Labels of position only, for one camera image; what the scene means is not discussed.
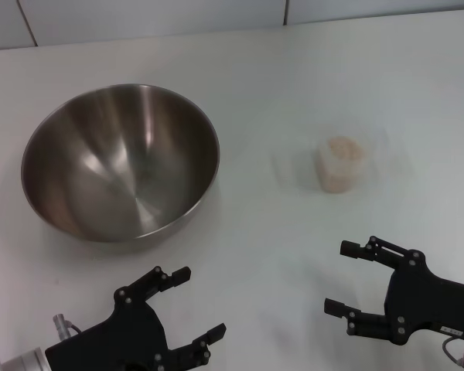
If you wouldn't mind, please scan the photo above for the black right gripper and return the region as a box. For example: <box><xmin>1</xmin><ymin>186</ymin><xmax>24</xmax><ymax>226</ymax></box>
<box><xmin>323</xmin><ymin>234</ymin><xmax>464</xmax><ymax>345</ymax></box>

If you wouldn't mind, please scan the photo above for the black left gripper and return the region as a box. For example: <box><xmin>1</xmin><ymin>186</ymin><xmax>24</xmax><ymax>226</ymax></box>
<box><xmin>44</xmin><ymin>265</ymin><xmax>227</xmax><ymax>371</ymax></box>

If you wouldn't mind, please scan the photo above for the large stainless steel mixing bowl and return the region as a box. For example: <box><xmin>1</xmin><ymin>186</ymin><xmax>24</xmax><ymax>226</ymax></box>
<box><xmin>21</xmin><ymin>83</ymin><xmax>221</xmax><ymax>243</ymax></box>

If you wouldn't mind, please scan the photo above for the left wrist cable with plug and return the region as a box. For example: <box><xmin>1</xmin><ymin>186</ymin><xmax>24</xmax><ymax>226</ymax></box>
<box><xmin>53</xmin><ymin>314</ymin><xmax>83</xmax><ymax>342</ymax></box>

